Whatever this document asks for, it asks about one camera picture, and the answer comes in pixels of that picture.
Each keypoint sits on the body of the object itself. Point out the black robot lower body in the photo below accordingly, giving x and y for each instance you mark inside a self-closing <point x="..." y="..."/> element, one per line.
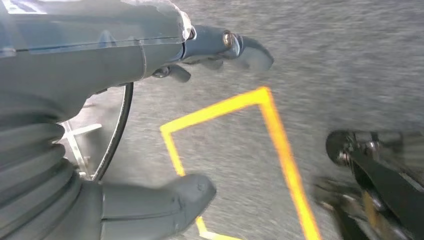
<point x="391" y="185"/>

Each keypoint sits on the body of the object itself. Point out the yellow floor tape square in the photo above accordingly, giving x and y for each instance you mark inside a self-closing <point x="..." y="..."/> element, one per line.
<point x="277" y="132"/>

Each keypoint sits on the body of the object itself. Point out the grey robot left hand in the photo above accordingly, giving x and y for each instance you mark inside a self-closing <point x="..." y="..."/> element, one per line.
<point x="82" y="49"/>

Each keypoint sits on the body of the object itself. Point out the white metal frame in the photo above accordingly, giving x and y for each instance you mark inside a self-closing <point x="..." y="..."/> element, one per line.
<point x="79" y="130"/>

